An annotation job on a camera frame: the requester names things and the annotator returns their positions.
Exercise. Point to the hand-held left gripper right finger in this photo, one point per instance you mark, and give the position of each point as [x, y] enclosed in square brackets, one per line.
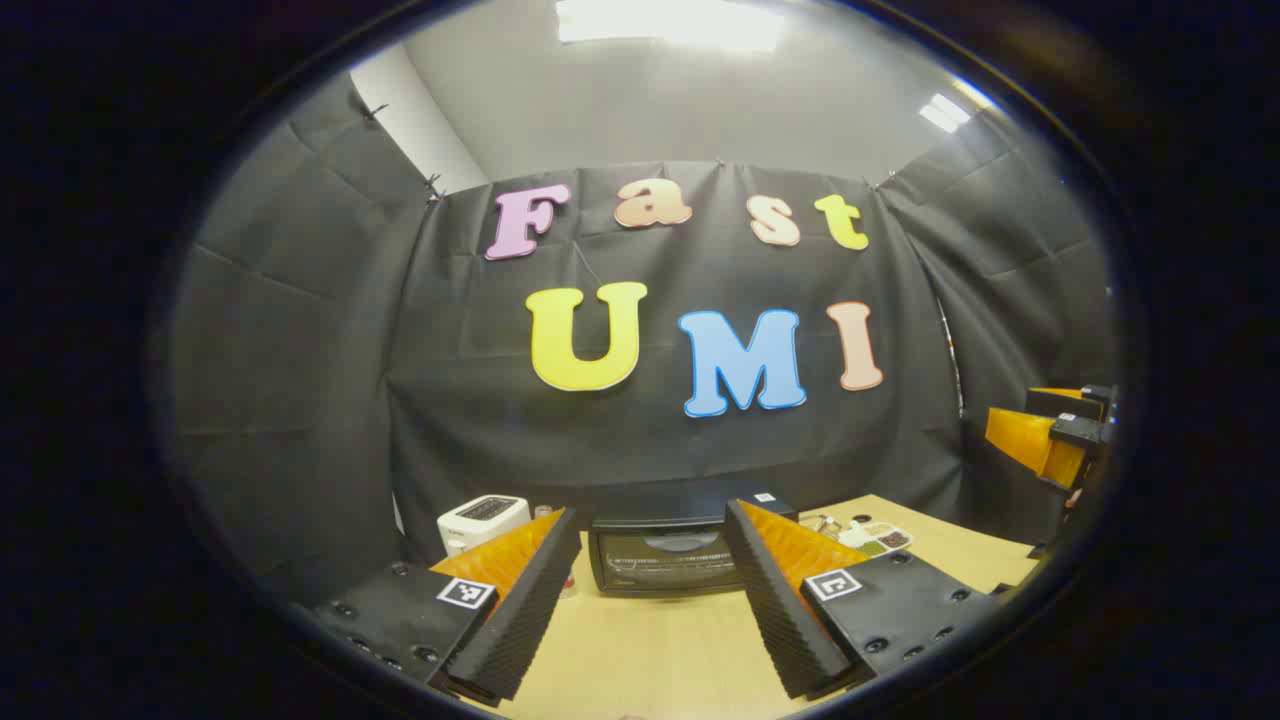
[775, 610]

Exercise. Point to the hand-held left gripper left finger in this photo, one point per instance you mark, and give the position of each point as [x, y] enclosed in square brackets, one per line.
[530, 600]

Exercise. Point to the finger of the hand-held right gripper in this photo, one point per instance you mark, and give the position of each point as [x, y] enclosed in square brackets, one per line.
[1030, 440]
[1075, 402]

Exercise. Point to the black electric oven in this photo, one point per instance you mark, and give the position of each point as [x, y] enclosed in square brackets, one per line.
[660, 560]

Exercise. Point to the clear plastic water bottle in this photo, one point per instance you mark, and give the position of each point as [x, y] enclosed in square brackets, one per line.
[543, 511]

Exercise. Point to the white toaster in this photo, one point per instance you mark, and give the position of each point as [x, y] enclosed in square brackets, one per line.
[480, 520]

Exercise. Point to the white divided dish with beans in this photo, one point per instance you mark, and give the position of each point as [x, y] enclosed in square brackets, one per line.
[885, 540]

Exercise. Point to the black backdrop cloth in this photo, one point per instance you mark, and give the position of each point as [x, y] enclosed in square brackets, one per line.
[300, 400]

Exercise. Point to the small ceiling light panel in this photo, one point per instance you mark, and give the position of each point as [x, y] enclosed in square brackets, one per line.
[945, 112]

